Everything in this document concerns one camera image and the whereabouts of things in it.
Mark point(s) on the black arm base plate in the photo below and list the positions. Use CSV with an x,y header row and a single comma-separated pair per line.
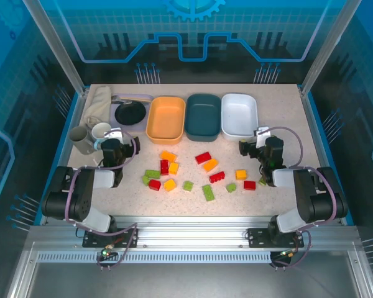
x,y
93,239
258,237

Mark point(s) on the black bowl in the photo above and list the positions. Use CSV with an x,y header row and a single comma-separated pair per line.
x,y
130,113

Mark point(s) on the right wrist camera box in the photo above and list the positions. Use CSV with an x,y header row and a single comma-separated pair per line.
x,y
262,133

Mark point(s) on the orange plastic container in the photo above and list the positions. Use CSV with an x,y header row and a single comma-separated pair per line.
x,y
166,119

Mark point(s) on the teal plastic container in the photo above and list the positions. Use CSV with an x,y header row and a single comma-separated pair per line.
x,y
203,118

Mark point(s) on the aluminium frame post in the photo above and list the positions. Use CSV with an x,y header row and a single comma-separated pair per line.
x,y
57,46
328,46

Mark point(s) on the grey cup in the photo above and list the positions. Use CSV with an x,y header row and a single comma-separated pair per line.
x,y
81,141

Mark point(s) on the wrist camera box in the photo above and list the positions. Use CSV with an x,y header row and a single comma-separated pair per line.
x,y
262,133
113,134

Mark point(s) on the long red lego brick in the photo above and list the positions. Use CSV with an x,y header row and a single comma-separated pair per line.
x,y
217,177
203,157

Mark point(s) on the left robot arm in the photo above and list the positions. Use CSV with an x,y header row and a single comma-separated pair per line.
x,y
81,192

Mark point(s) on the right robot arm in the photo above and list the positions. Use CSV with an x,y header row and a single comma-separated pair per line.
x,y
304,192

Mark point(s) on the purple tray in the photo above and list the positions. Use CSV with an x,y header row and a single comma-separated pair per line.
x,y
133,128

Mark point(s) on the small lit circuit board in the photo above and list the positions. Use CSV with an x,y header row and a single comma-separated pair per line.
x,y
107,252
286,255

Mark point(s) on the blue table edge trim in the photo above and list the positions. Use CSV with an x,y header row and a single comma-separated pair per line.
x,y
38,221

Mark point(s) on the small square green lego brick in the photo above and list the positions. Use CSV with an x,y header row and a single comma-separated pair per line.
x,y
145,180
187,185

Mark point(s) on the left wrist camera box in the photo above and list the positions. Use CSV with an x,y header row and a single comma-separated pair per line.
x,y
113,134

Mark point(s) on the white plastic container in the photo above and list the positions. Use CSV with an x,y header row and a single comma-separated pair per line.
x,y
237,116

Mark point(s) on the long green lego brick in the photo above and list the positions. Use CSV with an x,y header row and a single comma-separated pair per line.
x,y
208,192

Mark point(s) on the aluminium front rail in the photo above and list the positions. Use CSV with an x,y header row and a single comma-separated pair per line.
x,y
189,229

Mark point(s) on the long yellow lego brick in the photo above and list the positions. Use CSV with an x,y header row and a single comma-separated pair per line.
x,y
210,164

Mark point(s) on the beige cloth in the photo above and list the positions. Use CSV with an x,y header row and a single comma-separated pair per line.
x,y
98,105

